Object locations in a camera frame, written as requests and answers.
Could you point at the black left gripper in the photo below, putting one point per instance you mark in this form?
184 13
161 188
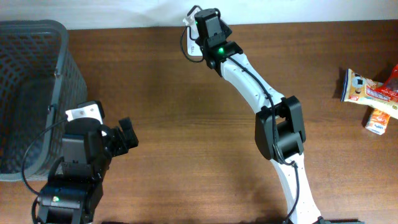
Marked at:
127 136

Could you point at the cream rice cracker bag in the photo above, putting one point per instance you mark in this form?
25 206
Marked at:
362 91

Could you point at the red snack bag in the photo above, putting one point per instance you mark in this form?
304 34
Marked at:
387 91

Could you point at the orange Kleenex tissue pack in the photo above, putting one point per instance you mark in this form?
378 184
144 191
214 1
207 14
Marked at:
378 122

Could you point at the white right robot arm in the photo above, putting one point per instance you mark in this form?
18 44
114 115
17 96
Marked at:
279 127

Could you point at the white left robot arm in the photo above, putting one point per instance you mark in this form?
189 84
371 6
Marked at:
74 185

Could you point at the white barcode scanner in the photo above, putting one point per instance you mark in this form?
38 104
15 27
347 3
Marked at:
192 47

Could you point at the grey plastic mesh basket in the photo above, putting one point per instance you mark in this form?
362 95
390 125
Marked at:
39 82

